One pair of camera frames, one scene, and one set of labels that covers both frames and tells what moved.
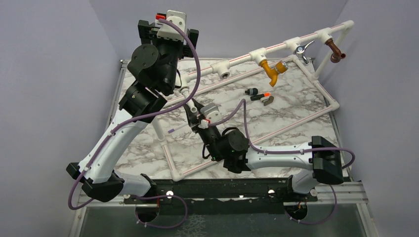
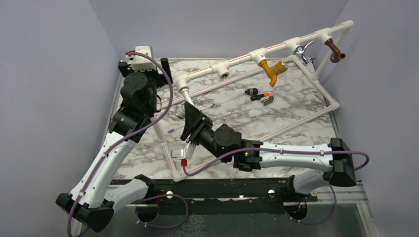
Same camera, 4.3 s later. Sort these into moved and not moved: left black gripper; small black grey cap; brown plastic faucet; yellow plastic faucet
Moved: left black gripper
Not moved: small black grey cap; yellow plastic faucet; brown plastic faucet
